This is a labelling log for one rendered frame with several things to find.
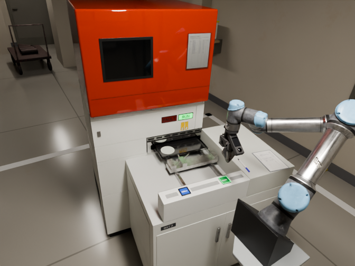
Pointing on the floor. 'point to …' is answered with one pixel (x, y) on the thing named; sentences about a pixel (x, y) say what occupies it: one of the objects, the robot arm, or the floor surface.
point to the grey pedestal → (291, 259)
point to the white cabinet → (189, 232)
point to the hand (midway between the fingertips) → (229, 161)
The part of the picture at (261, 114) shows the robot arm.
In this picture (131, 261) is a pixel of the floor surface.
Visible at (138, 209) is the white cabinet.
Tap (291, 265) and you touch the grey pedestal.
